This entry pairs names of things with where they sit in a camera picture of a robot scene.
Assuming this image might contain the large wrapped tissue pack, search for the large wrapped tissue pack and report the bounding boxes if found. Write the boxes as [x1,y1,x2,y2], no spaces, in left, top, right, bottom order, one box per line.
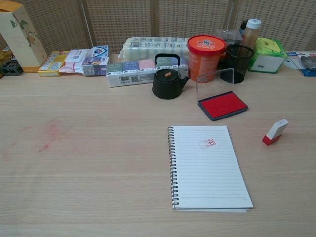
[120,36,191,61]

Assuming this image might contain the multicolour pocket tissue pack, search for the multicolour pocket tissue pack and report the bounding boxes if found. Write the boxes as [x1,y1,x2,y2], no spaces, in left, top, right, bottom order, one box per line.
[106,58,190,88]

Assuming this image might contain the orange lidded tub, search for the orange lidded tub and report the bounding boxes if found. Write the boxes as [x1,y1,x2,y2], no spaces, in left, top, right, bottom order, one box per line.
[187,34,227,84]

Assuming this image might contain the pink wet wipes pack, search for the pink wet wipes pack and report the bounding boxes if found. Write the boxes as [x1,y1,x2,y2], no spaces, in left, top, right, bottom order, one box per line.
[58,48,96,76]

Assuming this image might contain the red white stamp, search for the red white stamp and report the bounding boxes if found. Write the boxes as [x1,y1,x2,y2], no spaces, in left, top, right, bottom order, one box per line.
[262,118,289,146]

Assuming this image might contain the clear plastic box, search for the clear plastic box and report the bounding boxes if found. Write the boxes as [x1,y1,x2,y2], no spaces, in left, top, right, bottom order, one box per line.
[214,29,244,47]

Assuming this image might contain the black teapot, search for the black teapot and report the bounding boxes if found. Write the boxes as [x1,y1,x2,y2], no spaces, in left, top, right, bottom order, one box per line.
[152,53,191,100]

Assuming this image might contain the black bottle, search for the black bottle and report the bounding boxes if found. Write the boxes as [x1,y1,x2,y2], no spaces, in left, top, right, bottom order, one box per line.
[238,20,248,35]

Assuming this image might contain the white spiral lined notebook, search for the white spiral lined notebook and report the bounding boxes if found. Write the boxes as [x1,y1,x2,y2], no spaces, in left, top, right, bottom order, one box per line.
[167,125,254,213]

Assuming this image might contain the black plastic holder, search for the black plastic holder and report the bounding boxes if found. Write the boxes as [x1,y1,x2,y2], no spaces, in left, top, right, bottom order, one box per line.
[0,61,24,79]

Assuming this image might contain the brown bottle white cap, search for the brown bottle white cap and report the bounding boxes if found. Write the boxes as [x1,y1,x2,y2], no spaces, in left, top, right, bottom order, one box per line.
[242,19,262,49]

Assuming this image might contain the blue white small box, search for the blue white small box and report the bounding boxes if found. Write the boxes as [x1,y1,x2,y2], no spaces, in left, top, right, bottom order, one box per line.
[90,45,109,60]

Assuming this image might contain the purple small box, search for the purple small box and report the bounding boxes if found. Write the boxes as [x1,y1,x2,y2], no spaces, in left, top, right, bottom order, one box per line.
[81,56,110,76]

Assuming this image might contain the red ink pad clear lid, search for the red ink pad clear lid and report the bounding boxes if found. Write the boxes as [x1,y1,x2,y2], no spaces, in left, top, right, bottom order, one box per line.
[196,67,249,121]

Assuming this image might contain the tall cream orange box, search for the tall cream orange box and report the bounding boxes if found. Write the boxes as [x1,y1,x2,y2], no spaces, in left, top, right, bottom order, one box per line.
[0,4,48,73]

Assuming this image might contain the black mesh pen holder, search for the black mesh pen holder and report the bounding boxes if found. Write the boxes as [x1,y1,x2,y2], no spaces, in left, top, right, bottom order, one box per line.
[220,45,255,84]

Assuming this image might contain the gold foil box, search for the gold foil box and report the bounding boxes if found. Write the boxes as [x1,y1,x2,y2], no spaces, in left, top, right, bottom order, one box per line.
[0,48,15,66]

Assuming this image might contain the woven folding screen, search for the woven folding screen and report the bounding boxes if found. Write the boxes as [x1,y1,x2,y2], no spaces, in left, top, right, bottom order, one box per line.
[0,0,316,57]

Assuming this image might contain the blue hook blister pack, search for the blue hook blister pack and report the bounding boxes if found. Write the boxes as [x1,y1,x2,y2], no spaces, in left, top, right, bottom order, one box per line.
[286,51,316,77]

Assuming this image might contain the yellow flat box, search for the yellow flat box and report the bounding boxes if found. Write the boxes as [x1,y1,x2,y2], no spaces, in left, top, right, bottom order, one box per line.
[38,51,71,77]

